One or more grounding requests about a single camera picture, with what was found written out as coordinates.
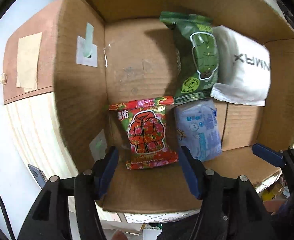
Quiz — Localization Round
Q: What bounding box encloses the brown cardboard box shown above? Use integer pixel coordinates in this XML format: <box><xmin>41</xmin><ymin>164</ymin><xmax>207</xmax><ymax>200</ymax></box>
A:
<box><xmin>54</xmin><ymin>0</ymin><xmax>294</xmax><ymax>213</ymax></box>

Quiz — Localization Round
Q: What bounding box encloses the green snack packet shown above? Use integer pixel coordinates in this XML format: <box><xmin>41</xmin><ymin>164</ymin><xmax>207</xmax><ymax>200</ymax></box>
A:
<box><xmin>159</xmin><ymin>11</ymin><xmax>219</xmax><ymax>105</ymax></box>

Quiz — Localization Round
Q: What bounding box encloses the white fabric pouch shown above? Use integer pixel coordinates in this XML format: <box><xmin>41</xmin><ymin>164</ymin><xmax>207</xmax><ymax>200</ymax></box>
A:
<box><xmin>210</xmin><ymin>25</ymin><xmax>271</xmax><ymax>107</ymax></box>

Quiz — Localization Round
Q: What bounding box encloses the dark phone on table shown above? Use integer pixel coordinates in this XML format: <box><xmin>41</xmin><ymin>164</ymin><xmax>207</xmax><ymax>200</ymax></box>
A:
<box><xmin>27</xmin><ymin>164</ymin><xmax>48</xmax><ymax>189</ymax></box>

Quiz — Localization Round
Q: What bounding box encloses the red floral snack packet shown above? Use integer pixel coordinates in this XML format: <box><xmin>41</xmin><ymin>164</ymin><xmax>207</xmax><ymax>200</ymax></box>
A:
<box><xmin>109</xmin><ymin>96</ymin><xmax>178</xmax><ymax>170</ymax></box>

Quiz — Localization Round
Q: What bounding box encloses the patterned table cloth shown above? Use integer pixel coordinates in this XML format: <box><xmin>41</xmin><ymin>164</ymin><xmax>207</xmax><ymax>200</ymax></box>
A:
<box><xmin>0</xmin><ymin>0</ymin><xmax>200</xmax><ymax>235</ymax></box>

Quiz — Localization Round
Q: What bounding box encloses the light blue tissue pack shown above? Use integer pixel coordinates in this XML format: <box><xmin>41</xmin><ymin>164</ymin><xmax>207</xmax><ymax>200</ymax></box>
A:
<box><xmin>174</xmin><ymin>99</ymin><xmax>222</xmax><ymax>162</ymax></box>

